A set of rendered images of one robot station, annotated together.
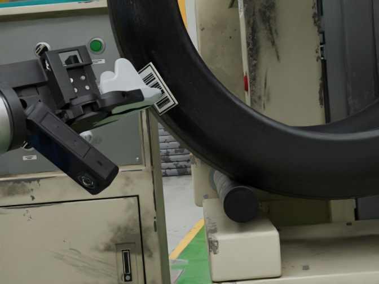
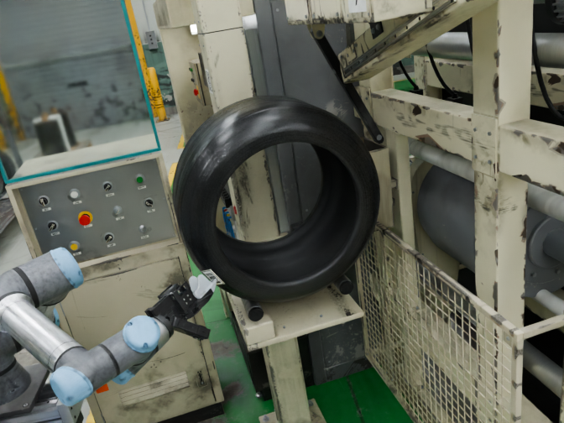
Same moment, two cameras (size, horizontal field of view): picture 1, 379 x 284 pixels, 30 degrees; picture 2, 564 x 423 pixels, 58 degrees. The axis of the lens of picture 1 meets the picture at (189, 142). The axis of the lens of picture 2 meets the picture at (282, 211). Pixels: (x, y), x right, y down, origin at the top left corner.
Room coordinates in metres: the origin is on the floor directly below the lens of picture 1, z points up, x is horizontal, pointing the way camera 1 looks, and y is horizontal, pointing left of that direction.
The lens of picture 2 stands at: (-0.36, 0.09, 1.70)
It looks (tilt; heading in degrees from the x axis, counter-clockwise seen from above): 22 degrees down; 347
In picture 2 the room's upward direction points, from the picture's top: 10 degrees counter-clockwise
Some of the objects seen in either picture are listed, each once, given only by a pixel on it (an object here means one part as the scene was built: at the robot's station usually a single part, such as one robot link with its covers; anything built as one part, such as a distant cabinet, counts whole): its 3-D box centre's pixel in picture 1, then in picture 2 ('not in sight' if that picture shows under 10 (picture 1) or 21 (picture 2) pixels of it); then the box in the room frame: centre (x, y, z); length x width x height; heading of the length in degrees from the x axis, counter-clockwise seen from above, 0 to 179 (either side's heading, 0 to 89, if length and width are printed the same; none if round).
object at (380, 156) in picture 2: not in sight; (360, 185); (1.27, -0.58, 1.05); 0.20 x 0.15 x 0.30; 0
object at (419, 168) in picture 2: not in sight; (443, 242); (1.45, -1.02, 0.61); 0.33 x 0.06 x 0.86; 90
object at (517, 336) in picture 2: not in sight; (417, 347); (0.82, -0.53, 0.65); 0.90 x 0.02 x 0.70; 0
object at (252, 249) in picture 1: (235, 231); (247, 303); (1.05, -0.06, 0.84); 0.36 x 0.09 x 0.06; 0
